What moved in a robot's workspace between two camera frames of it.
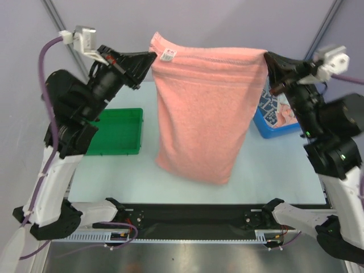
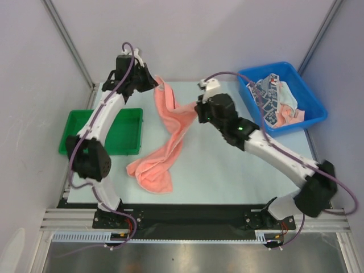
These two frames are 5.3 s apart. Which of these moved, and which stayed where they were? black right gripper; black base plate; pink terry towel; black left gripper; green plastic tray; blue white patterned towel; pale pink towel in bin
Moved: black left gripper; black right gripper; pink terry towel
Stayed: green plastic tray; black base plate; pale pink towel in bin; blue white patterned towel
